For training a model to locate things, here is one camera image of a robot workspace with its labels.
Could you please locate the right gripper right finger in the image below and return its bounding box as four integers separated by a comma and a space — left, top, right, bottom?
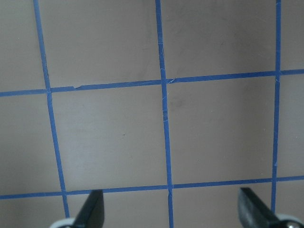
237, 188, 281, 228

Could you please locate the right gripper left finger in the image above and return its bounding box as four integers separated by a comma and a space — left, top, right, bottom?
71, 190, 105, 228

